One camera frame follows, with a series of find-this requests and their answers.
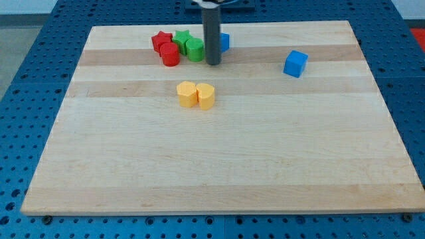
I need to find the wooden board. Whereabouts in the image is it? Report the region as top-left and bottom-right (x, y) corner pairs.
(21, 21), (424, 216)

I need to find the red cylinder block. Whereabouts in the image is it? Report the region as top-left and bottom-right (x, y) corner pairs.
(160, 42), (180, 66)

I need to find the green cylinder block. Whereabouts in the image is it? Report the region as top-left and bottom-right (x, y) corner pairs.
(185, 38), (204, 62)

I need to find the blue triangle block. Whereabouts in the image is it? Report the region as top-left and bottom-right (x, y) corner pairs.
(220, 33), (230, 53)

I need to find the green star block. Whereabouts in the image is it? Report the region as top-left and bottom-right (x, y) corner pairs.
(172, 30), (192, 55)

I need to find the yellow heart block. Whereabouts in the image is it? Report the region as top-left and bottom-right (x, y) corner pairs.
(196, 83), (215, 110)

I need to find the red star block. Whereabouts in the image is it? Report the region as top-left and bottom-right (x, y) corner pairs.
(151, 31), (173, 53)

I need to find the yellow pentagon block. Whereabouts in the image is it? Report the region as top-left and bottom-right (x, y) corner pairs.
(176, 81), (198, 108)

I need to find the blue cube block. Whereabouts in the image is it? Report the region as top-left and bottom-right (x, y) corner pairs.
(283, 50), (309, 78)

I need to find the robot arm base mount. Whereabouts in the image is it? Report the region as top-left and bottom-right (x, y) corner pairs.
(184, 0), (256, 13)

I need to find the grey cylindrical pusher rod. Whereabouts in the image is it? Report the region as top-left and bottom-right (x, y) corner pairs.
(199, 1), (221, 65)

